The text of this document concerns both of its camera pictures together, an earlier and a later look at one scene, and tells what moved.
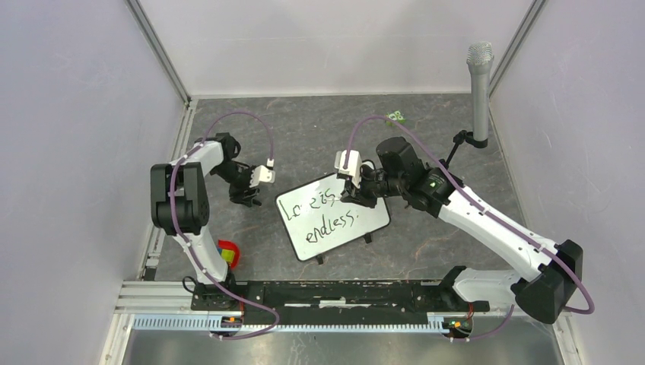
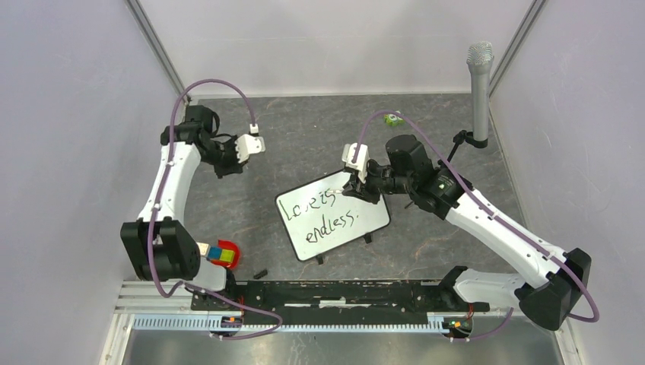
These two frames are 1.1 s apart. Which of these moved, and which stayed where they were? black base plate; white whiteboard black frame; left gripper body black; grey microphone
Moved: left gripper body black
Stayed: grey microphone; black base plate; white whiteboard black frame
